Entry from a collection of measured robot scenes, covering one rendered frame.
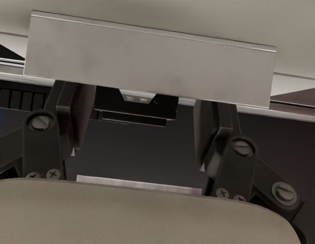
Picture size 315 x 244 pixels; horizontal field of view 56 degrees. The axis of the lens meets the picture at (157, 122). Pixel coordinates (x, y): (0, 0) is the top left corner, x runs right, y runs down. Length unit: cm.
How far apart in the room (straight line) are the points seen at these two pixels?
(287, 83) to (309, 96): 37
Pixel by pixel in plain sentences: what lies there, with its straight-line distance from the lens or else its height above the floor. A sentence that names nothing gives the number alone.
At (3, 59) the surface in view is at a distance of 25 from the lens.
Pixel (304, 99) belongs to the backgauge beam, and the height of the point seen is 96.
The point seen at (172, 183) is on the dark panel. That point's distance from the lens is 76.
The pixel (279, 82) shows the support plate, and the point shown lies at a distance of 18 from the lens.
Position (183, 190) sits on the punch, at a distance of 24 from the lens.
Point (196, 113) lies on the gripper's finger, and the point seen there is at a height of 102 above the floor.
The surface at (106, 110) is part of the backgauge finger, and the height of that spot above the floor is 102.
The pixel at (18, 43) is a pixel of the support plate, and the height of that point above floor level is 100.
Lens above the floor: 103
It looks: 1 degrees down
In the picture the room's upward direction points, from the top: 173 degrees counter-clockwise
